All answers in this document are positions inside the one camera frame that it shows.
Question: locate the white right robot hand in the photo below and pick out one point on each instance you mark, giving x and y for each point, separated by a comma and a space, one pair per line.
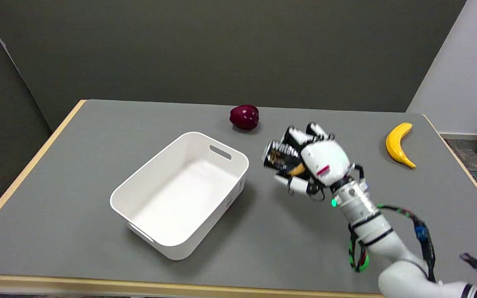
325, 159

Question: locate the black drink can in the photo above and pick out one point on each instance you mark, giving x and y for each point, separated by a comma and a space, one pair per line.
282, 156

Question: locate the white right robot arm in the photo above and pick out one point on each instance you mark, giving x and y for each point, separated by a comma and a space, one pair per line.
381, 240

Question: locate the white plastic box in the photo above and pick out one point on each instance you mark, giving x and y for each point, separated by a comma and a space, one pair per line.
180, 194

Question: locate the yellow banana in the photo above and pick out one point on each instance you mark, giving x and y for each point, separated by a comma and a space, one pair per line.
398, 145

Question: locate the dark red apple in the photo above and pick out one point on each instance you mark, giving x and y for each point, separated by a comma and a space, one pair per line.
244, 117

